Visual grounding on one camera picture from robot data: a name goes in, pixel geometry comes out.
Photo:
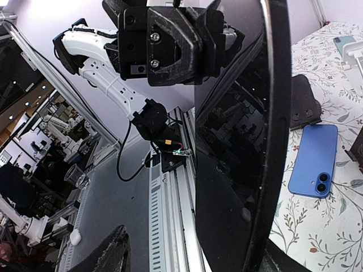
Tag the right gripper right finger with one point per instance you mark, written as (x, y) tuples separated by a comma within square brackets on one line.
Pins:
[(275, 260)]

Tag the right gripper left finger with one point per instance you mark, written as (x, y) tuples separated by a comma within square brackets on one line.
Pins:
[(112, 254)]

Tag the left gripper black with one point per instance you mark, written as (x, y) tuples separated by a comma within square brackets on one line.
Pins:
[(174, 46)]

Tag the black phone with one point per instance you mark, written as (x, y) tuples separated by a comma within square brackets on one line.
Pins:
[(242, 126)]

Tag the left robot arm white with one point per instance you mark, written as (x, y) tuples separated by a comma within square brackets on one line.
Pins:
[(81, 51)]

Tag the blue phone face down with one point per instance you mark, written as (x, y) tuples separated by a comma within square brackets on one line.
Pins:
[(314, 166)]

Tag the black round folding stand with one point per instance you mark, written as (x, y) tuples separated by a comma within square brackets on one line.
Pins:
[(305, 109)]

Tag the teal phone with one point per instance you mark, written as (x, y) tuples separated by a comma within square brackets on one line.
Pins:
[(341, 41)]

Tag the silver folding phone stand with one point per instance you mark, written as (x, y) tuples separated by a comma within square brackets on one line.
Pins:
[(352, 54)]

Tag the floral table mat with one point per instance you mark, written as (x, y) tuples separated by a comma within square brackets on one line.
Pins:
[(325, 234)]

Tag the clear plastic cup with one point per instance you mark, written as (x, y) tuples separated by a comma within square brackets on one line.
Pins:
[(77, 177)]

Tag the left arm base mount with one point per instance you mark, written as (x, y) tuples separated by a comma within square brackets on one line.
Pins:
[(170, 145)]

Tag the left aluminium frame post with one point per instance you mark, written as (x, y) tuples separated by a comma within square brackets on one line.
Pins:
[(319, 13)]

